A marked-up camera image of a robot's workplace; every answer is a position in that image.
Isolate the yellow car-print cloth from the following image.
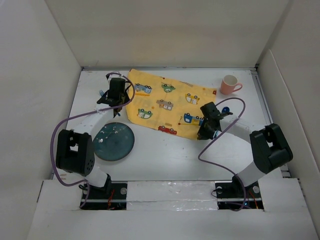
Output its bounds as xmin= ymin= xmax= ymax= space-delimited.
xmin=126 ymin=69 xmax=217 ymax=140

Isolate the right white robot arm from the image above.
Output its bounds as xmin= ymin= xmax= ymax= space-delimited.
xmin=197 ymin=102 xmax=293 ymax=197

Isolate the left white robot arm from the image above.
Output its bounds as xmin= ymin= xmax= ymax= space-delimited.
xmin=50 ymin=72 xmax=135 ymax=199

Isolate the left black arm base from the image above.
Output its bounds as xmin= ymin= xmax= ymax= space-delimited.
xmin=78 ymin=182 xmax=128 ymax=211

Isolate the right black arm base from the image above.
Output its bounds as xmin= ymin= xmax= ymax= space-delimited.
xmin=211 ymin=178 xmax=264 ymax=211

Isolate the blue metal spoon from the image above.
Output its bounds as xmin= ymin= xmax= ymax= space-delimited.
xmin=213 ymin=106 xmax=231 ymax=140

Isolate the pink ceramic mug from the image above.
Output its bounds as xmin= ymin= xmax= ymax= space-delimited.
xmin=219 ymin=75 xmax=243 ymax=95

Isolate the teal ceramic plate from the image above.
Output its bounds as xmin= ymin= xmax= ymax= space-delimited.
xmin=93 ymin=122 xmax=135 ymax=162

